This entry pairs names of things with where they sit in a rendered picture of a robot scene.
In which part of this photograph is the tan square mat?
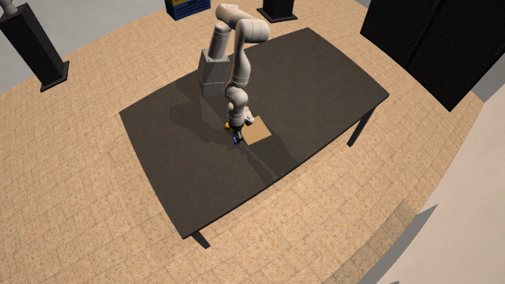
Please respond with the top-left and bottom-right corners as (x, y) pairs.
(241, 116), (271, 146)

